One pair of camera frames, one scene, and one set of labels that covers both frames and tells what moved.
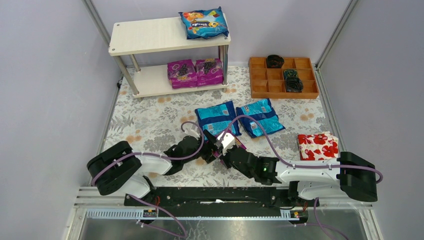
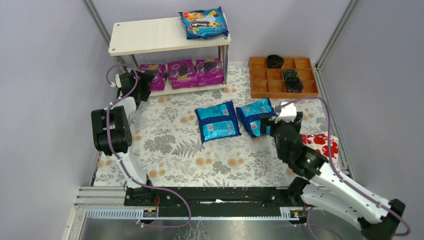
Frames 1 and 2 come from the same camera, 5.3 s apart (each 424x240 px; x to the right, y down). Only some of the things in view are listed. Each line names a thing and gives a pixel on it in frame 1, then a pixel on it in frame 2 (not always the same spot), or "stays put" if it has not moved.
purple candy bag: [218, 154] to [159, 73]
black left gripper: [205, 152] to [144, 85]
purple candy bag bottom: [182, 74] stays put
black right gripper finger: [219, 147] to [265, 122]
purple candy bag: [209, 72] stays put
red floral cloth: [318, 146] stays put
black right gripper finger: [226, 159] to [298, 120]
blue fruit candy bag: [204, 24] stays put
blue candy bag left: [215, 119] stays put
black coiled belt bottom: [294, 84] stays put
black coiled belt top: [274, 61] stays put
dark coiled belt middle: [290, 72] stays put
